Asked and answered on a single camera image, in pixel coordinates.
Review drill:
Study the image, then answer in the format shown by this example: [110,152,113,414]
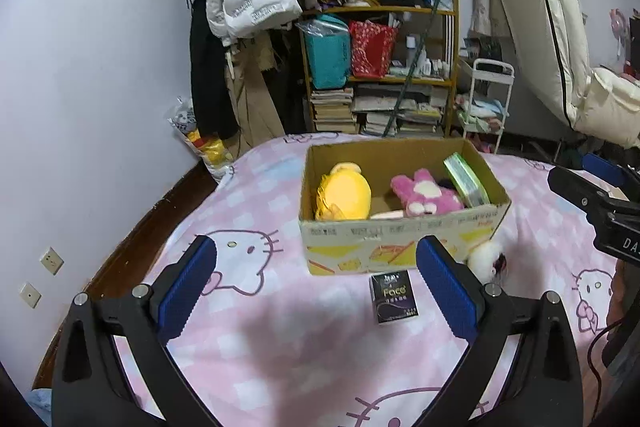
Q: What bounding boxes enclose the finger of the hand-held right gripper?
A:
[582,152,629,188]
[547,165,614,221]

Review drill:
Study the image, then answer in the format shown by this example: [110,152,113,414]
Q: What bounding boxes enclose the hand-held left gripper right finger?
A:
[416,234,585,427]

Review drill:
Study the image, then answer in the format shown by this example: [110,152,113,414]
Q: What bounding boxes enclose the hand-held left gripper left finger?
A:
[52,234,218,427]

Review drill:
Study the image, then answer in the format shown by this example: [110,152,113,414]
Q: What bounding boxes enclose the cardboard box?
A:
[298,137,512,277]

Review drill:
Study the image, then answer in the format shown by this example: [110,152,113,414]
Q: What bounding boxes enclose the pink bear plush keychain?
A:
[390,168,466,218]

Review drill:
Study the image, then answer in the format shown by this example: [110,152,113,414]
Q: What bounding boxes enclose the green tissue pack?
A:
[443,152,491,208]

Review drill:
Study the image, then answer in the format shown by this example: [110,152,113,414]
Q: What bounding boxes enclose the yellow plush toy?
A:
[314,162,373,222]

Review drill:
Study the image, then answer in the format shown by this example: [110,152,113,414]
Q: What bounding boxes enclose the person's right forearm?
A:
[605,259,640,368]

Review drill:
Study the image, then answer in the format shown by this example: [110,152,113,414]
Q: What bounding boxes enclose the small black box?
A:
[369,271,420,325]

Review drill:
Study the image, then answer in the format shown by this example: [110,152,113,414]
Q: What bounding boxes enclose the pink cat print bedsheet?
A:
[112,132,631,427]

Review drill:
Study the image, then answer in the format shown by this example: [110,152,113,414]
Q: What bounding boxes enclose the folded clothes in cart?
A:
[457,97,506,132]

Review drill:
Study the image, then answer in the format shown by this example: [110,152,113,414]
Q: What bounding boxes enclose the small pink fan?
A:
[610,7,640,80]

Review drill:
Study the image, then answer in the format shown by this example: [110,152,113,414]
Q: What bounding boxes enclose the white trolley cart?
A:
[457,58,516,154]

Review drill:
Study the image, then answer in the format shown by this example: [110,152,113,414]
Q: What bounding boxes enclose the clear plastic bag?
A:
[167,96,201,142]

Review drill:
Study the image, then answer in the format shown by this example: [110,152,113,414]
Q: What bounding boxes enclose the pile of papers and magazines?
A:
[352,83,448,138]

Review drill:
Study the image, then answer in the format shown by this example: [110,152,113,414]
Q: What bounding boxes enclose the cream folded mattress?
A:
[487,0,640,150]

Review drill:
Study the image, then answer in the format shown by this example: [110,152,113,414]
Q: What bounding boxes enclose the blue grey cloth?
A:
[27,388,57,427]

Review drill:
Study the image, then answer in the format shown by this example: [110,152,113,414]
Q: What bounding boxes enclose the group of small bottles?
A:
[400,34,453,78]

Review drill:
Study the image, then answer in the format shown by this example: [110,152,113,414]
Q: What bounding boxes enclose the beige garment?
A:
[225,37,286,158]

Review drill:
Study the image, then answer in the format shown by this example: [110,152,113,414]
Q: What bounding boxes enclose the green pole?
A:
[382,0,448,138]

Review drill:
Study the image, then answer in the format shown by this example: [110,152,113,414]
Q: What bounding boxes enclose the stack of books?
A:
[310,87,358,134]

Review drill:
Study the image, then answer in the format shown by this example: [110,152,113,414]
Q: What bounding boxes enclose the black coat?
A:
[185,0,238,140]

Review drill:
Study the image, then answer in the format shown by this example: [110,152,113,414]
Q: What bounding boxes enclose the red patterned bag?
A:
[348,21,399,80]

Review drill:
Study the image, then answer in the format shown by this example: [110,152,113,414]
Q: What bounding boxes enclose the wooden shelf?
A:
[297,0,460,138]

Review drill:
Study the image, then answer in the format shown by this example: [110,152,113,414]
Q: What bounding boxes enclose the teal bag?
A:
[300,14,351,90]

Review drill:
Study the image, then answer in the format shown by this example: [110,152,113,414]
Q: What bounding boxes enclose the white fluffy pompom keychain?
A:
[467,241,508,283]

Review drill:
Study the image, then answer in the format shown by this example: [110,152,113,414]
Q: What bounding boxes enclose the black cable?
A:
[587,307,640,388]

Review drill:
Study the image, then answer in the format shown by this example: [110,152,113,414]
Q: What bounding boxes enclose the wall socket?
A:
[19,282,42,309]
[40,247,65,277]

